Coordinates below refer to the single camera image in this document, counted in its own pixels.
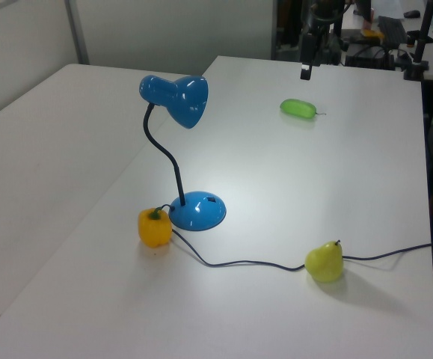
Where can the black pole with clamp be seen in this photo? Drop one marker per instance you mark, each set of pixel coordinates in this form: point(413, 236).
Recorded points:
point(421, 41)

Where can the black equipment box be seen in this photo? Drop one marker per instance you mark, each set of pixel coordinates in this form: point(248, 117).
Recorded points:
point(369, 58)

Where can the black computer mouse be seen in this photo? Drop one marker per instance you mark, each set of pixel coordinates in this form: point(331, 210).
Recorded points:
point(412, 14)

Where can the yellow bell pepper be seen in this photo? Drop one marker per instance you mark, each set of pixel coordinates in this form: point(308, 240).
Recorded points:
point(154, 228)

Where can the yellow background object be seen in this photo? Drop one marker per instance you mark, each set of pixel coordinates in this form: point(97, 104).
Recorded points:
point(372, 33)

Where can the blue desk lamp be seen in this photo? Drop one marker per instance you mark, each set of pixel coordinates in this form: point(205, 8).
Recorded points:
point(186, 101)

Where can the green cucumber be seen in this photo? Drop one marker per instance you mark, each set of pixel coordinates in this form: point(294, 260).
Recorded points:
point(297, 107)

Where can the black keyboard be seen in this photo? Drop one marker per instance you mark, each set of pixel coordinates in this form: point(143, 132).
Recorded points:
point(392, 30)

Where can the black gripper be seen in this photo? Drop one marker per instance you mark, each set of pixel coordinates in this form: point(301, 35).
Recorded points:
point(322, 16)

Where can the yellow-green pear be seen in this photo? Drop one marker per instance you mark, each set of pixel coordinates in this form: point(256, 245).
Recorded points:
point(324, 261)

